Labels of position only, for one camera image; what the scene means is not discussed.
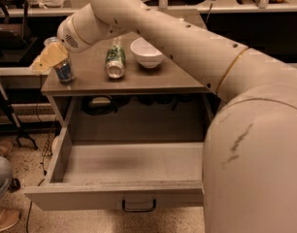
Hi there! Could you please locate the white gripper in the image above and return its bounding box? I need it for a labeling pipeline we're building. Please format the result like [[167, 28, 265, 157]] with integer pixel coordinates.
[[30, 16, 89, 74]]

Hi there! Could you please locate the blue silver redbull can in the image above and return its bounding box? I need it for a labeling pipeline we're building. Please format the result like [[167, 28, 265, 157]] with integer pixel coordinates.
[[44, 37, 75, 84]]

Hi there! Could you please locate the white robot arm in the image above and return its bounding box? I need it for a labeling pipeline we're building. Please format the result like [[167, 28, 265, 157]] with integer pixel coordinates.
[[25, 0, 297, 233]]

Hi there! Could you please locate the green soda can lying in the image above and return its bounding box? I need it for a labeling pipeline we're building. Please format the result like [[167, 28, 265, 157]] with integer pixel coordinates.
[[105, 45, 125, 79]]

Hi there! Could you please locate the grey cabinet with glossy top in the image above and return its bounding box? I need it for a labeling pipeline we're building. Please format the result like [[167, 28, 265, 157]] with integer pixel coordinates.
[[41, 9, 220, 125]]

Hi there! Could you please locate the open grey top drawer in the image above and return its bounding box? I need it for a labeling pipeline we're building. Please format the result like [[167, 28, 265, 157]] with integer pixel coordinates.
[[24, 95, 215, 212]]

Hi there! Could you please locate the dark chair at left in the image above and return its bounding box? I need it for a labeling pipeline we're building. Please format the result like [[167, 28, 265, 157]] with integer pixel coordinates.
[[0, 0, 37, 65]]

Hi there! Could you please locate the black tripod stand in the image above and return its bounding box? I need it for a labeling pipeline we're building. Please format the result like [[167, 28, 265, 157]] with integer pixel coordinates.
[[0, 82, 38, 150]]

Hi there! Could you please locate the white bowl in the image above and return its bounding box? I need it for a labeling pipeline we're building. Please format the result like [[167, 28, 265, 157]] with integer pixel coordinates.
[[130, 38, 165, 69]]

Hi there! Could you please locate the tan shoe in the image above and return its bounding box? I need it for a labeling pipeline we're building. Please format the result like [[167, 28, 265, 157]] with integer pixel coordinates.
[[0, 208, 21, 232]]

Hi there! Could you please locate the black drawer handle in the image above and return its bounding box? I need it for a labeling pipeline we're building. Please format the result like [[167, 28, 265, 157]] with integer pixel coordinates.
[[121, 199, 157, 213]]

